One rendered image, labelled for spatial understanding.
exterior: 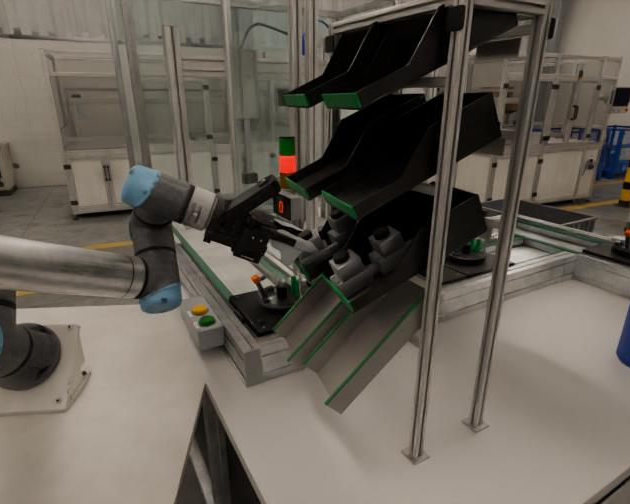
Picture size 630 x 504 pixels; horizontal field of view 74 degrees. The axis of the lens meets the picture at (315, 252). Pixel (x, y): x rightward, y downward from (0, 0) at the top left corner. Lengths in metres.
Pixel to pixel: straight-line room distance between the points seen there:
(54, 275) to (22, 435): 0.50
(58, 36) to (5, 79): 1.13
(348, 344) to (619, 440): 0.60
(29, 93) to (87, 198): 3.17
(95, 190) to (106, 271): 5.65
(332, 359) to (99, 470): 0.49
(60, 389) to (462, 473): 0.88
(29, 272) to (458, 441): 0.83
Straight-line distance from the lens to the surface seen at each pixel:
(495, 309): 0.88
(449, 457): 0.95
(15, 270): 0.70
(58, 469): 1.02
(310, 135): 2.02
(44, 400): 1.17
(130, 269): 0.77
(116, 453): 1.01
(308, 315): 0.99
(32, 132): 9.15
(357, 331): 0.87
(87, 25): 9.12
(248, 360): 1.04
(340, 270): 0.71
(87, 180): 6.36
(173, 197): 0.77
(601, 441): 1.11
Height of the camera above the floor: 1.52
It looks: 20 degrees down
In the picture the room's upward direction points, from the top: straight up
